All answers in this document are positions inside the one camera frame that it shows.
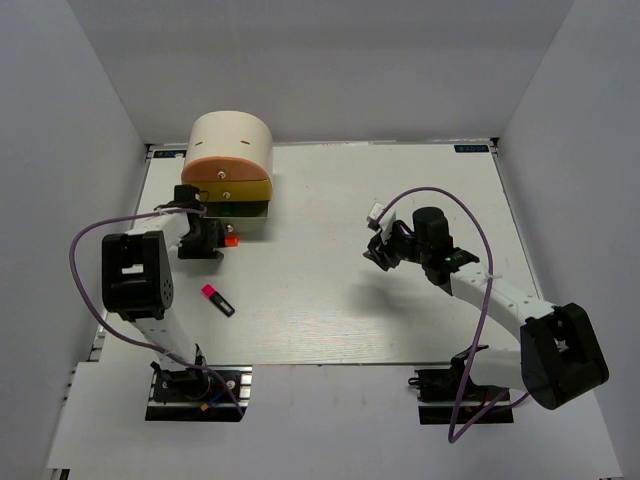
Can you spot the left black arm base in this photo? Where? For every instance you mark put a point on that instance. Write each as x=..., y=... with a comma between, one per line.
x=208, y=403

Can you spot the cream round drawer cabinet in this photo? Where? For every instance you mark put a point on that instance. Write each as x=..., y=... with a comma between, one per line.
x=231, y=134

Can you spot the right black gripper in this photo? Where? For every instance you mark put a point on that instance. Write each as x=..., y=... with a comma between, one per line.
x=383, y=254

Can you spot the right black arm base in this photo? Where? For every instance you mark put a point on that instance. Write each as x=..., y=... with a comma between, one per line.
x=450, y=395

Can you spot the green highlighter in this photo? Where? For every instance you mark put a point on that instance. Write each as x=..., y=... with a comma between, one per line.
x=226, y=210

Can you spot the grey bottom drawer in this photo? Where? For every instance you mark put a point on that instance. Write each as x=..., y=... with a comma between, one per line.
x=248, y=216

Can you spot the orange highlighter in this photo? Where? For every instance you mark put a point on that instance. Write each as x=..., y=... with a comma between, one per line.
x=231, y=241

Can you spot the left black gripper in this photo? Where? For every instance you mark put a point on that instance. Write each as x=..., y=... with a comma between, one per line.
x=206, y=251

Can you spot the yellow drawer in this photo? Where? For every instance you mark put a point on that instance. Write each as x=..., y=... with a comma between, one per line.
x=233, y=191

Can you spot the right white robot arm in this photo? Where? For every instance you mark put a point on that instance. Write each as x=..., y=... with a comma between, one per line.
x=559, y=357

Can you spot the pink highlighter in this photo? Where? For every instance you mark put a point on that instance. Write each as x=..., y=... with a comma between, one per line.
x=214, y=297

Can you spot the pink top drawer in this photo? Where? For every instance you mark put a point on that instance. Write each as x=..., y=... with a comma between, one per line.
x=221, y=168

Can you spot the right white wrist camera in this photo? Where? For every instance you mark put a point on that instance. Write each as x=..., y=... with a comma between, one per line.
x=380, y=220

